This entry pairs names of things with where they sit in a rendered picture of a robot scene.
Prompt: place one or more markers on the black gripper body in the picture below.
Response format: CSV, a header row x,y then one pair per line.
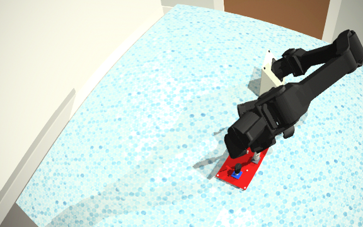
x,y
235,152

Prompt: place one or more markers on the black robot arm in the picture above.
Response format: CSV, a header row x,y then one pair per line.
x,y
290,101

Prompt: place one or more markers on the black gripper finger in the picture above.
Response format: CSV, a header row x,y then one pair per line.
x,y
268,144
257,150

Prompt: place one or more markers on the red circuit board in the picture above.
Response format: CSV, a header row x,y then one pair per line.
x,y
240,171

